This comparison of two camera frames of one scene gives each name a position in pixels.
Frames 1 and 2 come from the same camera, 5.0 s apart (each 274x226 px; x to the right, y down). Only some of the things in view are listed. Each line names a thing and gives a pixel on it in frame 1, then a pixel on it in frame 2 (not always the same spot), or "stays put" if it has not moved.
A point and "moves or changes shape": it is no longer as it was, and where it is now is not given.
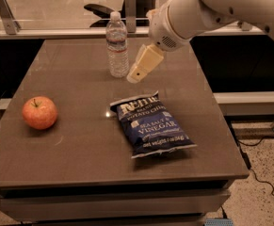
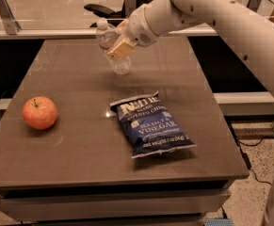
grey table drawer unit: x=142 y=204 stays put
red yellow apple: x=40 y=112 stays put
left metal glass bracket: x=10 y=24 stays put
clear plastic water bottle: x=118 y=56 moves or changes shape
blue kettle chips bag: x=148 y=127 stays put
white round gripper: x=161 y=28 -> x=137 y=27
